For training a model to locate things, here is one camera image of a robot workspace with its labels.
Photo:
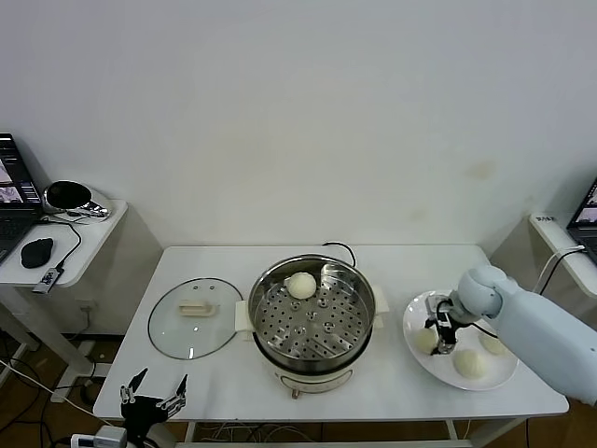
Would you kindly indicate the black laptop with pink screen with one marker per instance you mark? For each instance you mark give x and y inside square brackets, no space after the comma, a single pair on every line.
[585,219]

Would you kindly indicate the perforated steel steamer basket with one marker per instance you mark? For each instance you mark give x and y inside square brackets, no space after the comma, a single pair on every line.
[312,322]

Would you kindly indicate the white table frame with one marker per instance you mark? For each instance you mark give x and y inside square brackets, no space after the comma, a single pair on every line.
[459,429]

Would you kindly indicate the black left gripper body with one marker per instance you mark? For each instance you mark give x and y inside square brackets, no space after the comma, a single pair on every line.
[142,410]

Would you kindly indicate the white power strip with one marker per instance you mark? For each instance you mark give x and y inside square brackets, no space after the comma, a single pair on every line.
[60,395]

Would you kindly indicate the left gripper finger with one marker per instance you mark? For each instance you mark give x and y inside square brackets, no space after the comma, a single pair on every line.
[177,403]
[129,393]

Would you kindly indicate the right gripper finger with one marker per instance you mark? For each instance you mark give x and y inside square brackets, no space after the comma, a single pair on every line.
[431,323]
[443,350]

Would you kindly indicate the black computer mouse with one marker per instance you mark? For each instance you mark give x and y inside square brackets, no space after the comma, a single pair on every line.
[37,252]

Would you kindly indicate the white side table with mouse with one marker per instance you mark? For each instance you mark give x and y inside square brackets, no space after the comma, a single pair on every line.
[93,242]

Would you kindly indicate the white round plate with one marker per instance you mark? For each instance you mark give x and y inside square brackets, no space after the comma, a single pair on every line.
[420,368]

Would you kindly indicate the white steamed baozi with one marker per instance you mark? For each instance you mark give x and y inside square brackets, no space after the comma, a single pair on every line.
[471,364]
[301,285]
[423,341]
[492,346]

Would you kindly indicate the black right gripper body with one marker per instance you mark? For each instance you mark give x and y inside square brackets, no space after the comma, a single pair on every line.
[447,329]

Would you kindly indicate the cream electric cooker base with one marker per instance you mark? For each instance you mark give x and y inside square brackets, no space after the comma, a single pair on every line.
[312,378]

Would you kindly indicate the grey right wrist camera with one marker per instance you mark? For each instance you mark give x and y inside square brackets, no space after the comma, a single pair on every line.
[434,304]

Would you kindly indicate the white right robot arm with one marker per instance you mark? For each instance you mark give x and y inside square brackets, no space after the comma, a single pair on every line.
[536,326]

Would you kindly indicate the chrome oval gadget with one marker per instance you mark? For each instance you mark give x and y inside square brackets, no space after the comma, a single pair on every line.
[70,196]

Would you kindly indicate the black laptop beside mouse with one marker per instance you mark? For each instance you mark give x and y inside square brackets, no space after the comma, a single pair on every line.
[14,224]

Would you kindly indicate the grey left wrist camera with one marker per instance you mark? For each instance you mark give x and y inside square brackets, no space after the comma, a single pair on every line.
[109,436]

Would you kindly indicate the small black usb hub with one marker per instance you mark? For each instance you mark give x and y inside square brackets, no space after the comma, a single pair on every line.
[48,279]

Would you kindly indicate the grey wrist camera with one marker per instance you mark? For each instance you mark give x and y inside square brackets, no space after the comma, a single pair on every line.
[434,304]
[109,436]

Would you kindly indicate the white wall outlet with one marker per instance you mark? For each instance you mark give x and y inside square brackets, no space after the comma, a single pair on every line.
[89,305]

